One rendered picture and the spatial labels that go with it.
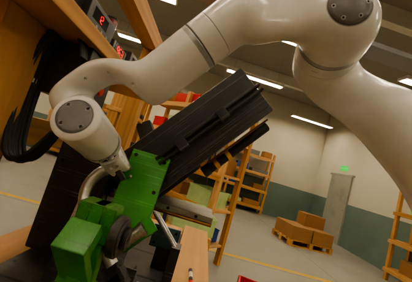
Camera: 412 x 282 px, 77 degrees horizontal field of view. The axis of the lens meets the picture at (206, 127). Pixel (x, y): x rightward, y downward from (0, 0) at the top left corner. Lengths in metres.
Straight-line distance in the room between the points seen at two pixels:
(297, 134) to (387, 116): 10.44
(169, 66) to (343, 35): 0.26
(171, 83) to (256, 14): 0.18
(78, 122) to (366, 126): 0.44
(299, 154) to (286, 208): 2.12
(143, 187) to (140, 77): 0.39
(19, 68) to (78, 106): 0.29
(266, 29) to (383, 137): 0.23
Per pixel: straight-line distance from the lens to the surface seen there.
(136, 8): 1.30
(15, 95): 0.76
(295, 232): 6.77
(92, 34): 0.73
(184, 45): 0.46
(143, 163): 0.78
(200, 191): 3.60
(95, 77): 0.54
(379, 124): 0.43
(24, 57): 0.76
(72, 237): 0.48
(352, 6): 0.39
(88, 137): 0.47
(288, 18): 0.41
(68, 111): 0.49
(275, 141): 10.49
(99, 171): 0.77
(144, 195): 0.76
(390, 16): 5.50
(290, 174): 10.73
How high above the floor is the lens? 1.30
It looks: 7 degrees up
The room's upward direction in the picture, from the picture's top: 17 degrees clockwise
